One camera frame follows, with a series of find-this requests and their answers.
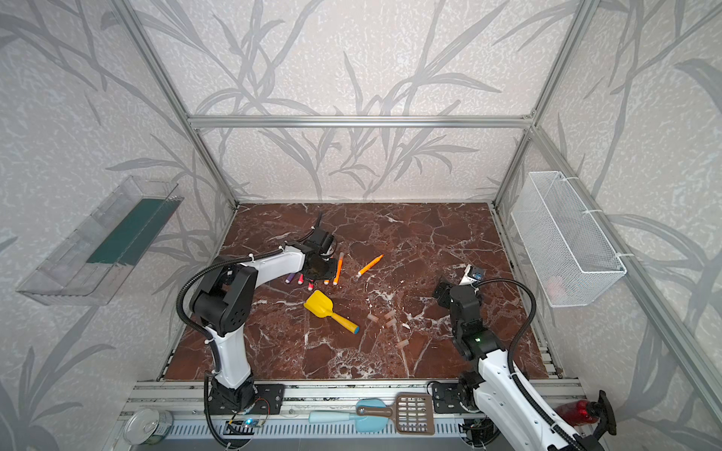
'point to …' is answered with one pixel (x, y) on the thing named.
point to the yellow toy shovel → (321, 305)
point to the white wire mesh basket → (572, 261)
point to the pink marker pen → (301, 279)
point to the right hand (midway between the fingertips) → (454, 273)
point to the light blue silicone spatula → (369, 424)
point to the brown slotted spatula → (414, 413)
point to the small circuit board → (245, 427)
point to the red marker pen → (310, 287)
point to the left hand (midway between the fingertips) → (336, 264)
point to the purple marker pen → (290, 277)
